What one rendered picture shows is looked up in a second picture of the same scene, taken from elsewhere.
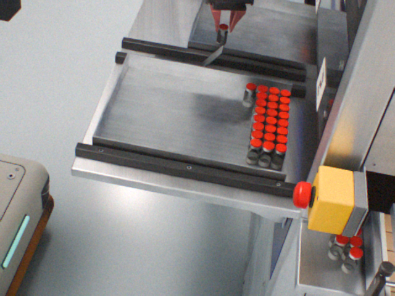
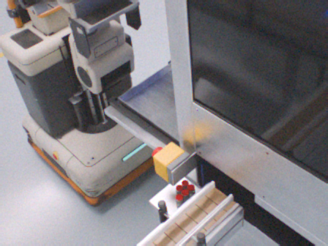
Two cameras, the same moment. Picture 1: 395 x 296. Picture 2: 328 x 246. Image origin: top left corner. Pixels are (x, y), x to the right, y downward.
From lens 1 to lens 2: 0.88 m
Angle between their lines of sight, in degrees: 36
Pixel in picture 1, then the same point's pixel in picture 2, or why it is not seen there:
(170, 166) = (141, 123)
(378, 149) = (198, 143)
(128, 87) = (162, 80)
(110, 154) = (121, 108)
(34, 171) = not seen: hidden behind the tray
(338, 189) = (166, 155)
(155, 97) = (170, 89)
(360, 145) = (190, 138)
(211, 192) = (152, 143)
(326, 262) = (173, 198)
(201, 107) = not seen: hidden behind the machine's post
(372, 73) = (181, 98)
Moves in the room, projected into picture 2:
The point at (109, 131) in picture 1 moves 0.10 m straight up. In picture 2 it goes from (134, 99) to (129, 76)
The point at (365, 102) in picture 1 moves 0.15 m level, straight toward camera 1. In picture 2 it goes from (183, 113) to (129, 137)
